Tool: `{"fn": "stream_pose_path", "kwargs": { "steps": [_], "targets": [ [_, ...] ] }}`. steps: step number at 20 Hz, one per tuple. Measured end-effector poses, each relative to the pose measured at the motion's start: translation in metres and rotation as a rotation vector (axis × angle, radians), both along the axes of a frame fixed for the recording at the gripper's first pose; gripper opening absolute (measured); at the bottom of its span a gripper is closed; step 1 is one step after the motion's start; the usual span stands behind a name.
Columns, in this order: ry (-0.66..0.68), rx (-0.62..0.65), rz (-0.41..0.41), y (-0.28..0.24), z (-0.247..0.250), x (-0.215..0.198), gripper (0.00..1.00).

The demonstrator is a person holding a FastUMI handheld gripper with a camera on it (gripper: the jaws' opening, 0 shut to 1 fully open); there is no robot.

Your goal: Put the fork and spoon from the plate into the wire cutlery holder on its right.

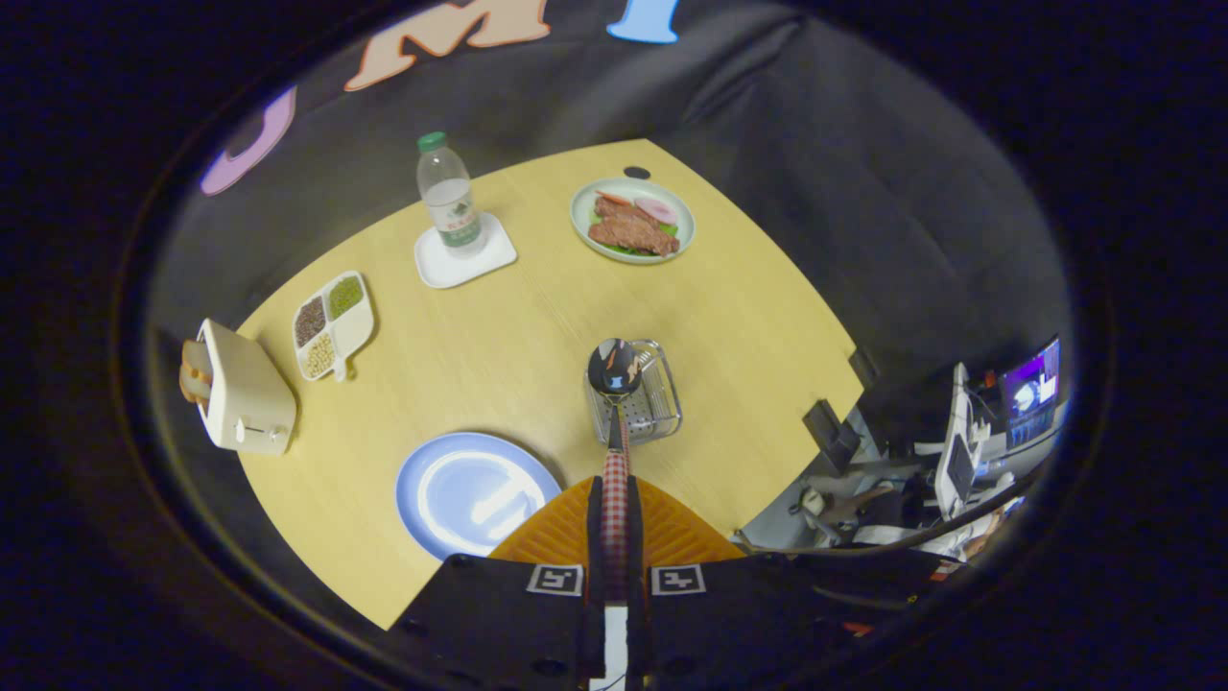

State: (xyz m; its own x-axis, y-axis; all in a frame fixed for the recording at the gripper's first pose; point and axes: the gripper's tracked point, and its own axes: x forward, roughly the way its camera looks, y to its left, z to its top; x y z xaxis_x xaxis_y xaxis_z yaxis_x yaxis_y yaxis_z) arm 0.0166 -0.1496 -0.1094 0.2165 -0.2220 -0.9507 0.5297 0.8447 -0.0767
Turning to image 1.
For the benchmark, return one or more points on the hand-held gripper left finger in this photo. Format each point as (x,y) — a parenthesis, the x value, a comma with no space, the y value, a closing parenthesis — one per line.
(499,624)

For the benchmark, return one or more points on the black table clamp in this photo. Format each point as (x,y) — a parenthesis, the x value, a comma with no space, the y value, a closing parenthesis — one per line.
(830,432)
(863,367)

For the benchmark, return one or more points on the pale green food plate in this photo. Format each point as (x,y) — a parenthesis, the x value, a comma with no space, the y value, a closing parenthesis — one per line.
(581,216)

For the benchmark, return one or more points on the white square coaster tray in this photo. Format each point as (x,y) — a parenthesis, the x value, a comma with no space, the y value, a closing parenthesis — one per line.
(446,269)

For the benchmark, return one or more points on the cream toaster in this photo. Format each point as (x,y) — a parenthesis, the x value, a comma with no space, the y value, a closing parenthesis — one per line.
(249,393)

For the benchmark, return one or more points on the clear water bottle green cap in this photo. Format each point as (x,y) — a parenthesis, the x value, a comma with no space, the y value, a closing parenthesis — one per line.
(451,202)

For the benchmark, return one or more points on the brown toast slice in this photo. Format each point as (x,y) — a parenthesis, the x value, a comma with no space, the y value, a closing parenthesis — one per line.
(192,389)
(197,357)

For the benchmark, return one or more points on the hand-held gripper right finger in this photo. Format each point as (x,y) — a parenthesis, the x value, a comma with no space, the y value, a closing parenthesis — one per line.
(729,624)

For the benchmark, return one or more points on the laptop with lit screen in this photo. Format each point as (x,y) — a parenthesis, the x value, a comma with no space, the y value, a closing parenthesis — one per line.
(1031,389)

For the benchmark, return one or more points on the blue round plate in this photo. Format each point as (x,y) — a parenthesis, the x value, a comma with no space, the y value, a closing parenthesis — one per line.
(451,494)

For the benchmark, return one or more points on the pink ham slice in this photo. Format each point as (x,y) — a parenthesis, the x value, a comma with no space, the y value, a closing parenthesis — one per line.
(657,211)

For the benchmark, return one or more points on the grilled meat pieces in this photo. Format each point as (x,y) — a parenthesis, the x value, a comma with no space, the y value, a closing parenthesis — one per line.
(633,235)

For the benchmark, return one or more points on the black backdrop cloth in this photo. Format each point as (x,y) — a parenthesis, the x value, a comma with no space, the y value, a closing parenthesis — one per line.
(863,192)

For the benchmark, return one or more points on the white monitor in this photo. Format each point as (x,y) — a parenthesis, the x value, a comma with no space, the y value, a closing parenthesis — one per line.
(957,461)

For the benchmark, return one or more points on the white divided bean dish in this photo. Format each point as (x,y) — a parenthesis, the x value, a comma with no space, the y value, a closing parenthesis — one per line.
(350,331)

